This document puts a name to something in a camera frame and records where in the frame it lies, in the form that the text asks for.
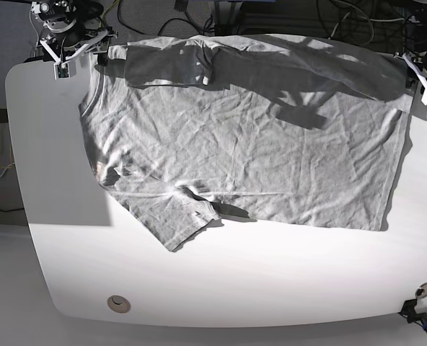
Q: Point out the round table grommet left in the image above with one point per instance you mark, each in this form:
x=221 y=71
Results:
x=118 y=304

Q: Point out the black clamp with cable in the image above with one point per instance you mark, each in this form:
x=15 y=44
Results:
x=409 y=313

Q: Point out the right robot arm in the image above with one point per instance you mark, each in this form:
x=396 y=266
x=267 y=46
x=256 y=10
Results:
x=65 y=11

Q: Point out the grey T-shirt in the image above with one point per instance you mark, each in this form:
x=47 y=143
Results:
x=181 y=132

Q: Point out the round metal grommet right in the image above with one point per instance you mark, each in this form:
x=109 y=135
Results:
x=421 y=291

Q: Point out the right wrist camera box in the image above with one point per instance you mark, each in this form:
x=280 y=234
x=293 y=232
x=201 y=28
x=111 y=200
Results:
x=64 y=70

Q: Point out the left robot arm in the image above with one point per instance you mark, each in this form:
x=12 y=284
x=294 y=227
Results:
x=417 y=22

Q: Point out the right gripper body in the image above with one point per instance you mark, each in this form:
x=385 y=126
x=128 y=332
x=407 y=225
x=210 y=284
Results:
x=70 y=41

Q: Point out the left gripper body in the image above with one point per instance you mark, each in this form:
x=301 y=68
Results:
x=426 y=68

